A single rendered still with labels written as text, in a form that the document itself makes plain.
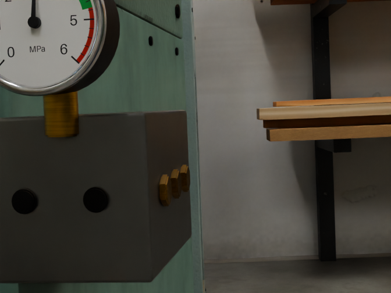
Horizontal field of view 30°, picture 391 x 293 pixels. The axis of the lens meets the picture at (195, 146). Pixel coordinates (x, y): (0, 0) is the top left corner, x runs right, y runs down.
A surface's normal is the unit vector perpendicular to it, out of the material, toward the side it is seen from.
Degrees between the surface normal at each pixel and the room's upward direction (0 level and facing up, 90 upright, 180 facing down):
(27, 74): 90
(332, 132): 90
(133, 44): 90
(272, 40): 90
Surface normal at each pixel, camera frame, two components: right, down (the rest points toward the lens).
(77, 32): -0.15, 0.06
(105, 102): 0.99, -0.04
